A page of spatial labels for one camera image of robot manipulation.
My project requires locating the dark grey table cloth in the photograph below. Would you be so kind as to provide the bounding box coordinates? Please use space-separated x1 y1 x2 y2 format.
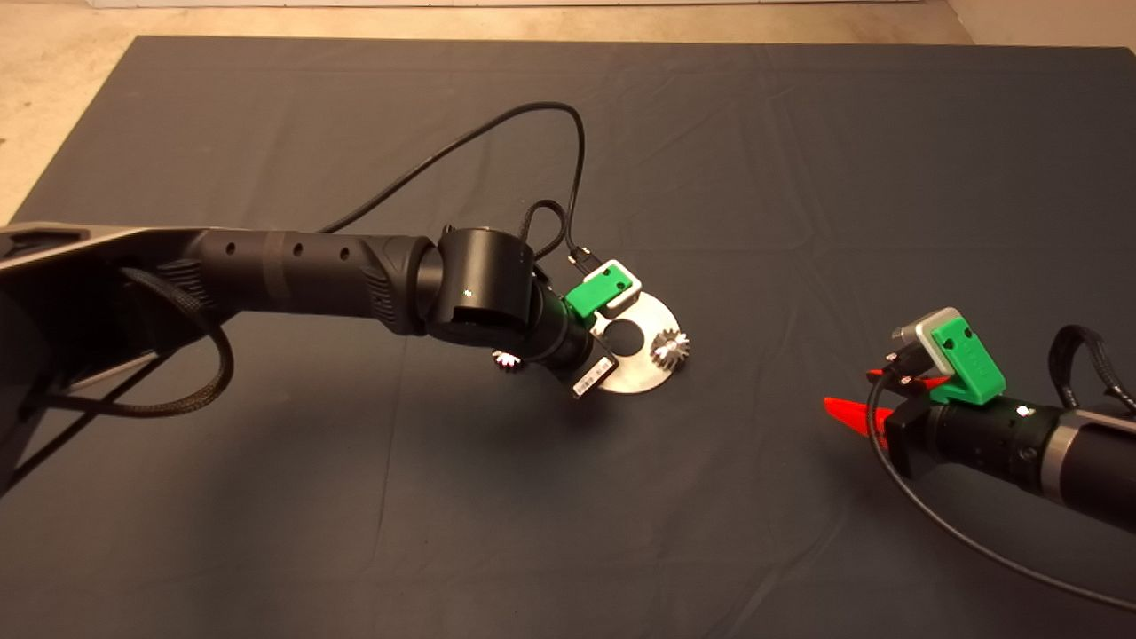
0 35 1136 639

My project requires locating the thin black left camera cable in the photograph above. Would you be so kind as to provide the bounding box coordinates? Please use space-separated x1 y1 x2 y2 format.
324 101 592 264

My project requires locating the round metal carrier plate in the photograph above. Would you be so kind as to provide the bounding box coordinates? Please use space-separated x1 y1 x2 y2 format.
591 289 682 395

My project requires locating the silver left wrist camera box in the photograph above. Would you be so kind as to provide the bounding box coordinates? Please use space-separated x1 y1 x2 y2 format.
603 259 643 313

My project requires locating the green right camera mount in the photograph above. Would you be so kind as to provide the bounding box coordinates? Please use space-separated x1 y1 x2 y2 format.
929 319 1007 407

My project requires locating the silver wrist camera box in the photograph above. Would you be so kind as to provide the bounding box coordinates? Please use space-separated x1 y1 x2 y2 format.
892 307 965 379
603 259 643 313

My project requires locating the braided black wrist cable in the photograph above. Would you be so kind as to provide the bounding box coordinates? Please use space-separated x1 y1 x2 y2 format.
519 200 571 260
1048 325 1136 414

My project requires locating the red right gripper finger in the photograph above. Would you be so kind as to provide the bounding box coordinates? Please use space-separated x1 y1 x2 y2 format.
824 397 893 446
867 367 951 392

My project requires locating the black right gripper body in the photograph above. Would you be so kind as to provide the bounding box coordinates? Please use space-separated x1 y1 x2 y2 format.
885 398 1061 500

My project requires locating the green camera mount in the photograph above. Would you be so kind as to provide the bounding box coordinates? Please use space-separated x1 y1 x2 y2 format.
565 266 636 321
929 319 1007 407

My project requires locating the braided black harness loop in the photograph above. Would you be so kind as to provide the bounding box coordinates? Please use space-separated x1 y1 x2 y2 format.
40 266 235 419

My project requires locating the braided black right wrist cable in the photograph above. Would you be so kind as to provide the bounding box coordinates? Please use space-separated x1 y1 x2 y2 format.
1048 325 1136 414

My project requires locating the green left camera mount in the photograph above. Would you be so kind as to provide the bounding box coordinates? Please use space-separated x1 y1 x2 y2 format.
565 266 636 321

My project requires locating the braided black left wrist cable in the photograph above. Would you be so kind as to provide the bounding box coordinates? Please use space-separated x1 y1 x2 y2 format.
519 200 571 260

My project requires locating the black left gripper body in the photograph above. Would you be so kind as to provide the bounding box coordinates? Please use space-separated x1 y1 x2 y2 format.
528 286 619 400

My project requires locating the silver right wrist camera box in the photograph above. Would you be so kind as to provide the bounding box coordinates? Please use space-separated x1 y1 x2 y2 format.
892 307 965 379

